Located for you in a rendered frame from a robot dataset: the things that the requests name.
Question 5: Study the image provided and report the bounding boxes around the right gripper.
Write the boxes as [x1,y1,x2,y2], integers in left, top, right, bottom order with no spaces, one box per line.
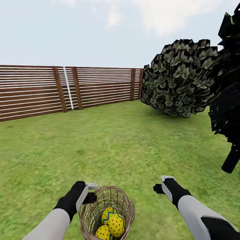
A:
[153,184,165,194]

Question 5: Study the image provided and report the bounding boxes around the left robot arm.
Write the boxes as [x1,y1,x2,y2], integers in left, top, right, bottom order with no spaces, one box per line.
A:
[22,181,98,240]

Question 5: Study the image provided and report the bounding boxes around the easter egg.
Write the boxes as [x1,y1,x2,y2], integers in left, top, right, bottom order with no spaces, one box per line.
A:
[95,224,114,240]
[101,207,117,226]
[108,213,125,238]

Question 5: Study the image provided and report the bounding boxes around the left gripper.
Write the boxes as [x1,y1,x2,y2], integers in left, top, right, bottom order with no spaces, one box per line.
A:
[82,192,98,205]

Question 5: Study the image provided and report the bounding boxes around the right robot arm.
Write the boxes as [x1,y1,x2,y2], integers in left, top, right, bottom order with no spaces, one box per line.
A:
[153,175,240,240]

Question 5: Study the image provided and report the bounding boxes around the wicker basket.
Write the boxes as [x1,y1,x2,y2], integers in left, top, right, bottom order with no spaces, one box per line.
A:
[77,185,135,240]

